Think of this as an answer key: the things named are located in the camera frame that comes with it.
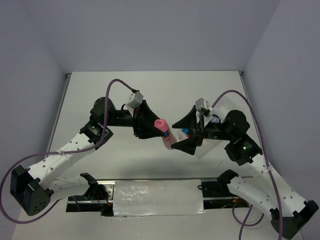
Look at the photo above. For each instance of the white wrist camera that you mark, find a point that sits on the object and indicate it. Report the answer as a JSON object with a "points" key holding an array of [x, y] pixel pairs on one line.
{"points": [[134, 100], [203, 107]]}

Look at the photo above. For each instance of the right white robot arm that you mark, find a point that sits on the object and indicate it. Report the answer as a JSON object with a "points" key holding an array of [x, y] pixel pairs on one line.
{"points": [[287, 210]]}

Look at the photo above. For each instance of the translucent white compartment tray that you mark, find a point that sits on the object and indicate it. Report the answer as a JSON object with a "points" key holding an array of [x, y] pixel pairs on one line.
{"points": [[210, 145]]}

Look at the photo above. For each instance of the blue tape roll tub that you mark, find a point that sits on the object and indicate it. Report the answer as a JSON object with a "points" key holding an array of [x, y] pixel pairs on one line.
{"points": [[215, 119]]}

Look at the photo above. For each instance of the blue cap highlighter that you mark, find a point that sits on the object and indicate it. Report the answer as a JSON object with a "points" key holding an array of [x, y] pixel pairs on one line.
{"points": [[185, 130]]}

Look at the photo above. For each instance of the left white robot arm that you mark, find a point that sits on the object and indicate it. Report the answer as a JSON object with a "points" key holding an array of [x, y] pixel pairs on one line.
{"points": [[36, 186]]}

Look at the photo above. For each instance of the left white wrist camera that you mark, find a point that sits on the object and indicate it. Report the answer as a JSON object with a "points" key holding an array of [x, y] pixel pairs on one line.
{"points": [[134, 100]]}

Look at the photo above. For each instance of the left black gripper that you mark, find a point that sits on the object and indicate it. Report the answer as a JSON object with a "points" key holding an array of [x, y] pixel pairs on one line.
{"points": [[144, 113]]}

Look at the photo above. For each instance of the white foil front panel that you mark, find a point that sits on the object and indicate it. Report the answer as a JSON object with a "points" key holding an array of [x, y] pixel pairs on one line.
{"points": [[157, 198]]}

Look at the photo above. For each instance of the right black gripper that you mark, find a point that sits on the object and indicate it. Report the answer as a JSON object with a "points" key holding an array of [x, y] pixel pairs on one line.
{"points": [[188, 145]]}

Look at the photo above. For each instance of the pink lid small bottle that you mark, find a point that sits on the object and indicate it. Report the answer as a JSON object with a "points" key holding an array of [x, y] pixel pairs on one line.
{"points": [[168, 137]]}

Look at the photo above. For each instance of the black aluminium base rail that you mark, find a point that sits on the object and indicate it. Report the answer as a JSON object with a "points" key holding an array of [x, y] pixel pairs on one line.
{"points": [[214, 197]]}

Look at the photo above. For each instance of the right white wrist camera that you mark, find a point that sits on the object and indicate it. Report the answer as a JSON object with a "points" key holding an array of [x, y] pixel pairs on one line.
{"points": [[203, 107]]}

